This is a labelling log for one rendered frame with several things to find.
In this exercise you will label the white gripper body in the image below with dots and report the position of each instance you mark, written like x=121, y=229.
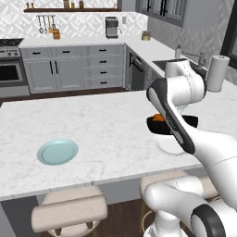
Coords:
x=184, y=109

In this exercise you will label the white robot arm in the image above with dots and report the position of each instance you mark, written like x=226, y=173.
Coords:
x=216, y=154

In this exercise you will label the orange bell pepper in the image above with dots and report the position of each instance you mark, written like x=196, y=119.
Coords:
x=158, y=117

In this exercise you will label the black bowl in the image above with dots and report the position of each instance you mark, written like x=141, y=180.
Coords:
x=157, y=126

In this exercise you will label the white plate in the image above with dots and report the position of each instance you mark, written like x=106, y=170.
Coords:
x=166, y=145

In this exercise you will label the grey cupboard under sink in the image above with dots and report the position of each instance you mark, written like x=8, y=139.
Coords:
x=152, y=77

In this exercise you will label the white paper towel roll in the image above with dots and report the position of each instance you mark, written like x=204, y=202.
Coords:
x=218, y=74

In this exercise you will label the dark sink basin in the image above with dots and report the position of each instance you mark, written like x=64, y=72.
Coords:
x=160, y=64

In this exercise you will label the silver tap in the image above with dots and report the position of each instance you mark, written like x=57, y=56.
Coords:
x=199, y=58

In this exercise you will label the white soap dispenser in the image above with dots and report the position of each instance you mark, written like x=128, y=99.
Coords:
x=178, y=52

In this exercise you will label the dark dishwasher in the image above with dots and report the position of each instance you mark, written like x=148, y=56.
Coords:
x=137, y=74

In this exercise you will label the beige cushioned stool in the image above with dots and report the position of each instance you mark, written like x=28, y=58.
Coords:
x=69, y=209
x=154, y=182

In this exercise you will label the small potted plant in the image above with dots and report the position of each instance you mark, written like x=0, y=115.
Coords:
x=146, y=35

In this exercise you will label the dark framed window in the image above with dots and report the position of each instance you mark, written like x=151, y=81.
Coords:
x=229, y=27

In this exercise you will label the black coffee machine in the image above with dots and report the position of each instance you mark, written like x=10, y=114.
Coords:
x=111, y=27

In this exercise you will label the grey cupboard run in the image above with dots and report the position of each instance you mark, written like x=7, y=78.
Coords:
x=74, y=68

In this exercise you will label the light blue plate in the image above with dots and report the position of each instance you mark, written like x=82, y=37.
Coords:
x=57, y=152

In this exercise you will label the brown bottle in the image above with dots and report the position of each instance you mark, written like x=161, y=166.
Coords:
x=81, y=4

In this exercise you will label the brown knife block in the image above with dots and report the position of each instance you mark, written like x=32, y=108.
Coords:
x=56, y=34

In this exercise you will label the brown jar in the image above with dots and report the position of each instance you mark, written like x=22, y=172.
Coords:
x=66, y=4

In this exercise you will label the steel oven with hob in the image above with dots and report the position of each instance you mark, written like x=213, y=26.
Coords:
x=10, y=71

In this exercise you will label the glass-front wall cupboard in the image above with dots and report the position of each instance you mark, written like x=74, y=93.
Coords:
x=163, y=10

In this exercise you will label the white wall socket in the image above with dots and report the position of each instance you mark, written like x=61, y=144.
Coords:
x=124, y=20

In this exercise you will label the dark wooden wall shelf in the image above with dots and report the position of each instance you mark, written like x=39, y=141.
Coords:
x=71, y=10

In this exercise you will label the rail with hanging tools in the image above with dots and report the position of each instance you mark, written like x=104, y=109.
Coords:
x=45, y=23

